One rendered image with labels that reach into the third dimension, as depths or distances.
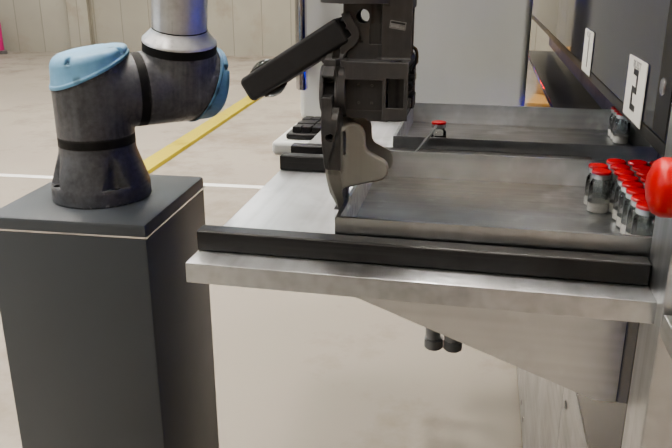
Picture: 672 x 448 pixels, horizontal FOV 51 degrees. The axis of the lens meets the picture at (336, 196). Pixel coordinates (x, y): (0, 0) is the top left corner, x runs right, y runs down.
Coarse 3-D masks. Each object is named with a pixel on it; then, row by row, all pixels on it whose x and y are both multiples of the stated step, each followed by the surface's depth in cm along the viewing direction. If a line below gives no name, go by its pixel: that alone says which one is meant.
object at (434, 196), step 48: (384, 192) 83; (432, 192) 83; (480, 192) 83; (528, 192) 83; (576, 192) 83; (432, 240) 63; (480, 240) 63; (528, 240) 62; (576, 240) 61; (624, 240) 60
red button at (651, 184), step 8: (656, 160) 46; (664, 160) 45; (656, 168) 46; (664, 168) 45; (648, 176) 47; (656, 176) 45; (664, 176) 45; (648, 184) 46; (656, 184) 45; (664, 184) 45; (648, 192) 46; (656, 192) 45; (664, 192) 45; (648, 200) 46; (656, 200) 45; (664, 200) 45; (656, 208) 45; (664, 208) 45; (664, 216) 46
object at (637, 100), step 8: (632, 56) 70; (632, 64) 70; (640, 64) 66; (648, 64) 63; (632, 72) 70; (640, 72) 66; (632, 80) 69; (640, 80) 66; (640, 88) 66; (632, 96) 69; (640, 96) 66; (624, 104) 72; (640, 104) 65; (624, 112) 72; (632, 112) 68; (640, 112) 65; (632, 120) 68; (640, 120) 65
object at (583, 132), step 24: (408, 120) 112; (432, 120) 120; (456, 120) 119; (480, 120) 119; (504, 120) 118; (528, 120) 117; (552, 120) 116; (576, 120) 115; (600, 120) 115; (408, 144) 96; (432, 144) 95; (456, 144) 95; (480, 144) 94; (504, 144) 93; (528, 144) 93; (552, 144) 92; (576, 144) 92; (600, 144) 105; (624, 144) 105
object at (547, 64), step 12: (540, 60) 220; (552, 60) 220; (540, 72) 195; (552, 72) 195; (564, 72) 195; (552, 84) 174; (564, 84) 174; (576, 84) 174; (552, 96) 158; (564, 96) 158; (576, 96) 158; (588, 96) 158; (588, 108) 144; (600, 108) 144
